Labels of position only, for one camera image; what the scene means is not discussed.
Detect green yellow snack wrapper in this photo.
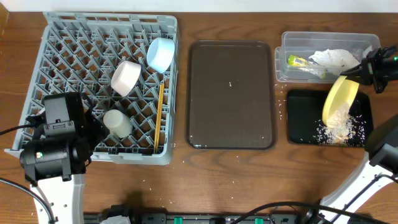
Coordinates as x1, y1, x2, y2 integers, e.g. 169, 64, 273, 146
287, 55, 326, 79

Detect light blue bowl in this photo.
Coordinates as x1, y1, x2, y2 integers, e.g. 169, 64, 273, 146
147, 37, 175, 73

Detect black rectangular tray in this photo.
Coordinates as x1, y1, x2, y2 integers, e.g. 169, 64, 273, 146
287, 90, 374, 145

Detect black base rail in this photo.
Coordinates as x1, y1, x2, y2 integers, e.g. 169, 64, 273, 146
83, 205, 386, 224

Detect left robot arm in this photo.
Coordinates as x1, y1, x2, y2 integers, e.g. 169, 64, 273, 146
19, 92, 108, 223

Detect white tissue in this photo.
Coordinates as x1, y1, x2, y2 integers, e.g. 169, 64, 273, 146
309, 49, 360, 76

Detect yellow plate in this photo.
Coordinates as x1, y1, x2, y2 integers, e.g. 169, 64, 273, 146
322, 75, 359, 128

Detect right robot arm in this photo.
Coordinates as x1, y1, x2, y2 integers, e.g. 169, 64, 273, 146
315, 46, 397, 223

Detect spilled rice food scraps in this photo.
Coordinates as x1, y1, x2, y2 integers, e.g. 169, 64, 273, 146
313, 103, 366, 146

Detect cream white cup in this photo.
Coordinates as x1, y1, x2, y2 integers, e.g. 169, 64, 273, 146
103, 110, 132, 138

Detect white pink bowl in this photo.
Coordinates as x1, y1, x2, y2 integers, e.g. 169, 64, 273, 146
111, 61, 141, 97

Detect grey plastic dish rack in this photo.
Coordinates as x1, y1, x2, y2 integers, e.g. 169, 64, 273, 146
7, 12, 179, 166

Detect dark brown serving tray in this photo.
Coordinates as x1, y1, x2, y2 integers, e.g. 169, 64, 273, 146
185, 40, 277, 150

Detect clear plastic waste bin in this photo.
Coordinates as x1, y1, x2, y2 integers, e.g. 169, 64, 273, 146
275, 31, 381, 83

